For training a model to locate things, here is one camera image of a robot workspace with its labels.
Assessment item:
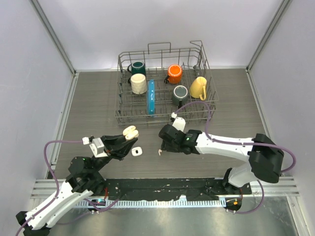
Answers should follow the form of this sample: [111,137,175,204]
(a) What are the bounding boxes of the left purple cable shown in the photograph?
[14,140,121,236]

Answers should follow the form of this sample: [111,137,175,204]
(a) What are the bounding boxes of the grey wire dish rack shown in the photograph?
[115,40,219,126]

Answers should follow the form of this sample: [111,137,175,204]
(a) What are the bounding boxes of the orange mug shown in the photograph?
[164,64,183,84]

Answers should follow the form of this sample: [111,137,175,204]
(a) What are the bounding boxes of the blue plate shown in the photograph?
[147,79,155,115]

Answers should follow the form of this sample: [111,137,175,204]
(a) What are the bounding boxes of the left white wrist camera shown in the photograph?
[82,136,107,158]

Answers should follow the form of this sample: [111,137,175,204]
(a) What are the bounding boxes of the grey mug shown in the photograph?
[172,85,189,109]

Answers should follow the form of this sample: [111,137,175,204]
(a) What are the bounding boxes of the white slotted cable duct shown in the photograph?
[73,198,226,209]

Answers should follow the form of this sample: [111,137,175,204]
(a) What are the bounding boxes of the beige earbud case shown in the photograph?
[123,125,139,141]

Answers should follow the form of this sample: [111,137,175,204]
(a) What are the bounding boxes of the white earbud charging case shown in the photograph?
[131,147,143,157]

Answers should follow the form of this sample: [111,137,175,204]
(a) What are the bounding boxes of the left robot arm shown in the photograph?
[16,134,138,236]

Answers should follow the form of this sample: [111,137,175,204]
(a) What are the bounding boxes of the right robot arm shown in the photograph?
[158,124,284,194]

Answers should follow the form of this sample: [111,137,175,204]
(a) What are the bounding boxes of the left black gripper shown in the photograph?
[90,132,138,175]

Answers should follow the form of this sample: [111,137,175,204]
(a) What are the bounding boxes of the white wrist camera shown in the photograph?
[171,112,186,132]
[82,136,107,158]

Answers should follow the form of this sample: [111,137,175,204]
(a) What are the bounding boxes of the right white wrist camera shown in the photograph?
[171,112,186,132]

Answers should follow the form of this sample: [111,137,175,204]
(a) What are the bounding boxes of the yellow mug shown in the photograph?
[189,77,207,101]

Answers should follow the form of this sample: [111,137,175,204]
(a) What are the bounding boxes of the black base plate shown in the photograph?
[101,177,252,202]

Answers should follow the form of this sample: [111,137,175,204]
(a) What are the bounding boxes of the cream textured mug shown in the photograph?
[128,73,147,94]

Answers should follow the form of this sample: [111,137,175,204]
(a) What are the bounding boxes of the dark green mug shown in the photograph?
[127,61,146,76]

